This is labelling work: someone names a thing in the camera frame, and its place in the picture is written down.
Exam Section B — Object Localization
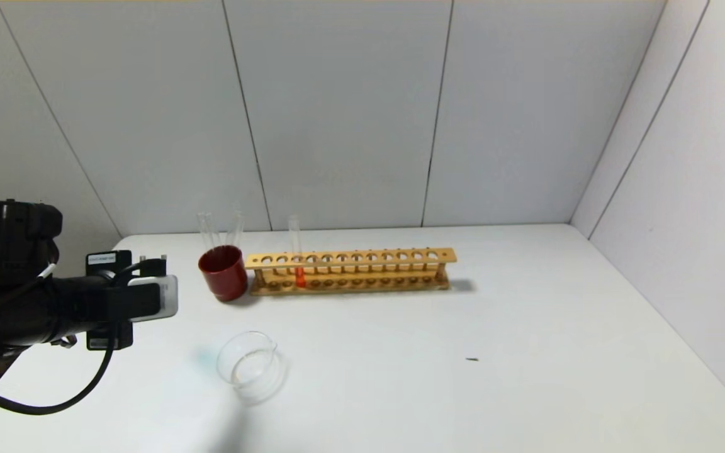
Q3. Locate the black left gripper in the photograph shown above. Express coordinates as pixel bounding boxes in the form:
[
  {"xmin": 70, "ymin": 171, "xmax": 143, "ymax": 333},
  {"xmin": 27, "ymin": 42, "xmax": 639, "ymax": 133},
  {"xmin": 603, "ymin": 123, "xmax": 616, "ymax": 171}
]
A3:
[{"xmin": 53, "ymin": 250, "xmax": 168, "ymax": 350}]

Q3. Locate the test tube with red pigment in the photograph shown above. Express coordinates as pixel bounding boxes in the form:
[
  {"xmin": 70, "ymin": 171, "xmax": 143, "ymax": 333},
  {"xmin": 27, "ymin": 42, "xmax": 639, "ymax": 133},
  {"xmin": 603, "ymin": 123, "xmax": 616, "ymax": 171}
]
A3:
[{"xmin": 287, "ymin": 215, "xmax": 308, "ymax": 289}]

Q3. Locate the empty glass test tube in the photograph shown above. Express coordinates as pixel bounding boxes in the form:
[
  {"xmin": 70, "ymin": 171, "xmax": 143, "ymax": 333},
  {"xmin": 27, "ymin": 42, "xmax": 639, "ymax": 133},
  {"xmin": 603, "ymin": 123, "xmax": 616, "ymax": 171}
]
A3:
[
  {"xmin": 228, "ymin": 211, "xmax": 247, "ymax": 250},
  {"xmin": 196, "ymin": 212, "xmax": 220, "ymax": 252}
]

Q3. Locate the wooden test tube rack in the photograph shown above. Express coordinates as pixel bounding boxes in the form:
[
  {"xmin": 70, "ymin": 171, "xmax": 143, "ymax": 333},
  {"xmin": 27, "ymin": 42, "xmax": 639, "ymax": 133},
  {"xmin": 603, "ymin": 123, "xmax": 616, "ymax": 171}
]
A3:
[{"xmin": 245, "ymin": 248, "xmax": 458, "ymax": 296}]

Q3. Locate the dark red plastic cup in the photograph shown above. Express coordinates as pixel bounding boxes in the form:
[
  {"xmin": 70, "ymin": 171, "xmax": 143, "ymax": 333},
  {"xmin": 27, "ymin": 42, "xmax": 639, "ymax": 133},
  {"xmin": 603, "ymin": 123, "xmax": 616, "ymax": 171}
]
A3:
[{"xmin": 198, "ymin": 245, "xmax": 249, "ymax": 302}]

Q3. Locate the clear glass beaker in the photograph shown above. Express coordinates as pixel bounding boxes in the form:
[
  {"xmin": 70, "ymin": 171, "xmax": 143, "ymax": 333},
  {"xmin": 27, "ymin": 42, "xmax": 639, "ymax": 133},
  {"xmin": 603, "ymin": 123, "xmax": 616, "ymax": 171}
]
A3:
[{"xmin": 216, "ymin": 330, "xmax": 288, "ymax": 403}]

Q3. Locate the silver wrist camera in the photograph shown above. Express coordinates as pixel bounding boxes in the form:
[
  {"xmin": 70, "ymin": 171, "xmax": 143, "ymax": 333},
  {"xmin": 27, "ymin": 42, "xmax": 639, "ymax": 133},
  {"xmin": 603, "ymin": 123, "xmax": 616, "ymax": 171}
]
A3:
[{"xmin": 127, "ymin": 274, "xmax": 179, "ymax": 323}]

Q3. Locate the black camera cable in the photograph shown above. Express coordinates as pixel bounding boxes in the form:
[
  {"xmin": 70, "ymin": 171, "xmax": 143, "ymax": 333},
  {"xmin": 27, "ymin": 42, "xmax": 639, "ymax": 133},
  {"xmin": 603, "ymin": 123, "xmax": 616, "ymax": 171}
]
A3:
[{"xmin": 0, "ymin": 321, "xmax": 119, "ymax": 417}]

